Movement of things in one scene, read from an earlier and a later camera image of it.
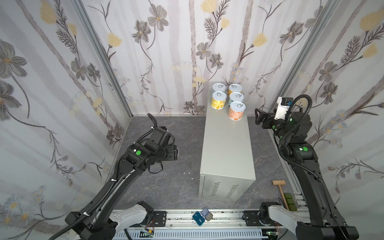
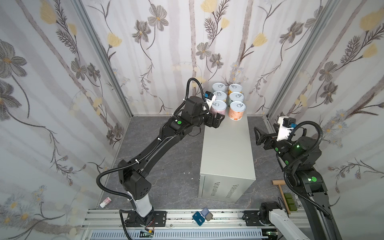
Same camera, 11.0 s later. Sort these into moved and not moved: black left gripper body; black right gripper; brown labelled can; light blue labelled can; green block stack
Moved: black right gripper; black left gripper body
Not moved: green block stack; brown labelled can; light blue labelled can
